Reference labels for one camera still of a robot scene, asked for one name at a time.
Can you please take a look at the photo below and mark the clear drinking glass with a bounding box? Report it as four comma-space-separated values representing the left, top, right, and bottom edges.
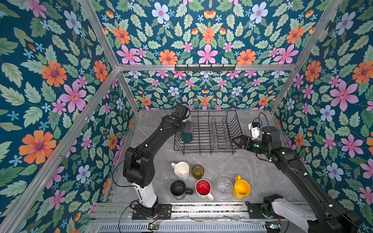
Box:
217, 178, 233, 195

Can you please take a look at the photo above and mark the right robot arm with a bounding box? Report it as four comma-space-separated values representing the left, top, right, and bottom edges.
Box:
231, 126, 360, 233

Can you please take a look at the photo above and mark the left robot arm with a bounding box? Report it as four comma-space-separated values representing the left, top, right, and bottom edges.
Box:
122, 104, 190, 209

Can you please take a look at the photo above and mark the black mug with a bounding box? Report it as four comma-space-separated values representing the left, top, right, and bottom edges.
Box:
170, 181, 194, 200

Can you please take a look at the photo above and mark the red white mug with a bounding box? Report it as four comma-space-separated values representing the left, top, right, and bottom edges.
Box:
195, 179, 214, 201

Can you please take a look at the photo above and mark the black wire dish rack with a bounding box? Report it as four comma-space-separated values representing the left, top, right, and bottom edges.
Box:
173, 110, 242, 155

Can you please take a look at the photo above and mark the yellow mug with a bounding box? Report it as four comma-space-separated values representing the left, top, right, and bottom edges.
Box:
232, 175, 251, 200

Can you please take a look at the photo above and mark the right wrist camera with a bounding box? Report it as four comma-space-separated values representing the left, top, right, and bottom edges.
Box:
248, 122, 261, 140

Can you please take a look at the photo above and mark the dark green mug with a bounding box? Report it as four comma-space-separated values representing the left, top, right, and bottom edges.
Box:
181, 132, 193, 144

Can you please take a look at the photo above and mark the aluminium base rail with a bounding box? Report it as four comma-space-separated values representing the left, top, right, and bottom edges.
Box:
88, 202, 316, 223

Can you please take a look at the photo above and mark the olive green glass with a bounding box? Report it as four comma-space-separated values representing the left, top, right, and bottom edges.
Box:
191, 165, 205, 180

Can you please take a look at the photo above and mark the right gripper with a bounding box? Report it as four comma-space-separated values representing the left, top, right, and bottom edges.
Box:
232, 135, 270, 156

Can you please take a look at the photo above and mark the cream white mug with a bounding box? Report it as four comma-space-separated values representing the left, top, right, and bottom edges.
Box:
171, 162, 189, 180

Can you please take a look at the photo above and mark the wall hook rail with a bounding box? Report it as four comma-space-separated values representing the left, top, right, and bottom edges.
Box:
174, 64, 236, 72

